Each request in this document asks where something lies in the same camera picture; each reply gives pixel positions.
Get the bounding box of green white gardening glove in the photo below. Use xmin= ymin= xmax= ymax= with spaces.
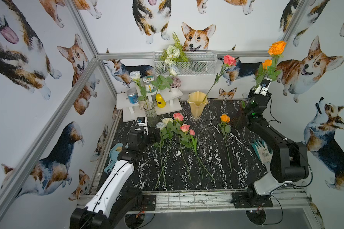
xmin=251 ymin=139 xmax=273 ymax=166

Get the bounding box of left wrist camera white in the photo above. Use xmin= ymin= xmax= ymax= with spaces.
xmin=136 ymin=116 xmax=148 ymax=127

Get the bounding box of small clear glass jar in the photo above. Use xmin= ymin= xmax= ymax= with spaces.
xmin=138 ymin=95 xmax=149 ymax=110

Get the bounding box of blue tin can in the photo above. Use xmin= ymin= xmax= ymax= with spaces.
xmin=126 ymin=88 xmax=139 ymax=104

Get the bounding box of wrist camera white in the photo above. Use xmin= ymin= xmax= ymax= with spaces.
xmin=136 ymin=116 xmax=148 ymax=127
xmin=254 ymin=77 xmax=272 ymax=96

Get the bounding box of small pink tulip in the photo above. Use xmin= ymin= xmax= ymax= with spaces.
xmin=189 ymin=129 xmax=203 ymax=177

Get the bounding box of white wire mesh basket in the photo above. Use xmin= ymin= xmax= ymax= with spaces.
xmin=153 ymin=51 xmax=217 ymax=75

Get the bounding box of white tiered display shelf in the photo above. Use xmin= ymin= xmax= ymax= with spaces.
xmin=116 ymin=81 xmax=183 ymax=123

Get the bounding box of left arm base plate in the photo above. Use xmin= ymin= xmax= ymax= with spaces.
xmin=128 ymin=194 xmax=157 ymax=214

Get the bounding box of white green lidded jar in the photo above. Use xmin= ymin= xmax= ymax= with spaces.
xmin=142 ymin=75 xmax=156 ymax=93

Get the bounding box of green white artificial bouquet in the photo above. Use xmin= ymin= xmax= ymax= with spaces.
xmin=160 ymin=32 xmax=189 ymax=65

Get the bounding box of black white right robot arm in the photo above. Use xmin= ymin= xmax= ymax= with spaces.
xmin=243 ymin=89 xmax=311 ymax=201

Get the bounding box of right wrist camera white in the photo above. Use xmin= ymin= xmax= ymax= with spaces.
xmin=254 ymin=77 xmax=272 ymax=96

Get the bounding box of orange rose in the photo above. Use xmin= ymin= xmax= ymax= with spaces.
xmin=262 ymin=41 xmax=287 ymax=81
xmin=247 ymin=59 xmax=276 ymax=99
xmin=218 ymin=114 xmax=233 ymax=172

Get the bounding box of pink succulent in white pot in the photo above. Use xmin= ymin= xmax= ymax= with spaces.
xmin=171 ymin=76 xmax=182 ymax=94

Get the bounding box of teal dustpan with brush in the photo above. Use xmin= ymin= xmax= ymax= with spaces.
xmin=104 ymin=143 xmax=124 ymax=174

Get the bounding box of orange rose top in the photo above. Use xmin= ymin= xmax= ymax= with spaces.
xmin=247 ymin=59 xmax=276 ymax=99

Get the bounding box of yellow fluted glass vase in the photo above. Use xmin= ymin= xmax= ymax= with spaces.
xmin=187 ymin=91 xmax=209 ymax=123

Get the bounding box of pink rose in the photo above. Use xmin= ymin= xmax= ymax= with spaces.
xmin=181 ymin=124 xmax=215 ymax=181
xmin=173 ymin=113 xmax=192 ymax=181
xmin=202 ymin=55 xmax=237 ymax=102

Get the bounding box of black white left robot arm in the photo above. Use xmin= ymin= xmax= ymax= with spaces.
xmin=70 ymin=126 xmax=161 ymax=229

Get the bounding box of dark purple ribbed vase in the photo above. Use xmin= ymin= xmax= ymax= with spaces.
xmin=230 ymin=100 xmax=250 ymax=130

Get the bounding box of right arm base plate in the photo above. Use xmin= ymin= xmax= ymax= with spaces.
xmin=231 ymin=192 xmax=273 ymax=209

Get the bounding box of clear glass cylinder vase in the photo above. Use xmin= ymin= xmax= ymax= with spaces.
xmin=143 ymin=101 xmax=158 ymax=128

